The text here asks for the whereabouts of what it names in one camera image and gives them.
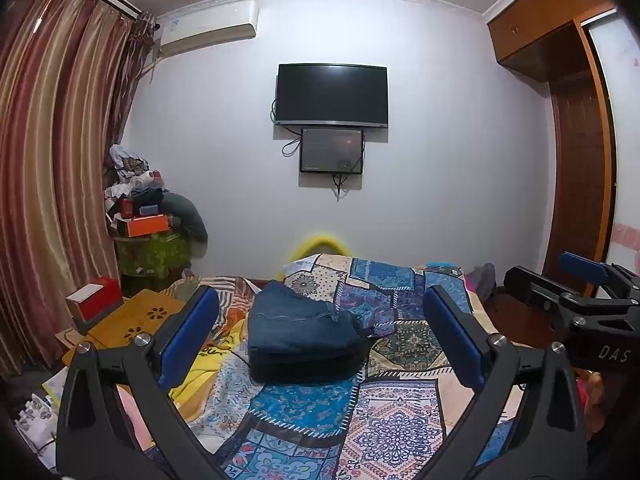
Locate black garment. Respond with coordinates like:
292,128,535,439
249,327,373,386

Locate striped brown curtain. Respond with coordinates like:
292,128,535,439
0,0,157,376

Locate orange box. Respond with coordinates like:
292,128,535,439
126,214,170,237

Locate white wardrobe door pink hearts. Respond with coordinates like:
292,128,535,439
587,10,640,281

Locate brown wooden door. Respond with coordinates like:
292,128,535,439
545,80,616,296

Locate black television cable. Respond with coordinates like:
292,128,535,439
271,100,302,158

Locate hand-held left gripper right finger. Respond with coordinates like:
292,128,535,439
424,285,588,480

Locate white papers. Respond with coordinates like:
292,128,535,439
15,390,63,457

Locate black wall television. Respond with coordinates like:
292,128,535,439
276,63,389,127

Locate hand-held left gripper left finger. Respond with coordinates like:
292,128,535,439
55,285,226,480

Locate pile of clutter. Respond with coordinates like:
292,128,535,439
104,144,167,222

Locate red box white lid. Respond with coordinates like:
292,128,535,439
66,276,123,323

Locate striped cloth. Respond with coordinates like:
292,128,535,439
172,275,261,333

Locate small wall monitor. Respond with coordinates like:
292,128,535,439
300,127,364,175

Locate white air conditioner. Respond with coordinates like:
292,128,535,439
159,1,258,58

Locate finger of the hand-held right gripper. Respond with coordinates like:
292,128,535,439
504,266,568,311
559,251,610,286

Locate wooden overhead cabinet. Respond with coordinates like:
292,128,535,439
487,0,618,82

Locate yellow plush item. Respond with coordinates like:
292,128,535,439
290,232,352,264

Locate wooden lap desk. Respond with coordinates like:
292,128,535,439
62,288,191,366

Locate patchwork printed bedspread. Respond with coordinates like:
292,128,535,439
145,252,526,480

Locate yellow cloth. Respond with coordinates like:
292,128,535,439
170,310,251,423

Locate blue denim jacket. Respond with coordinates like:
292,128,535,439
247,280,371,357

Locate dark purple cloth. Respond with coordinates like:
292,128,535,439
467,262,497,302

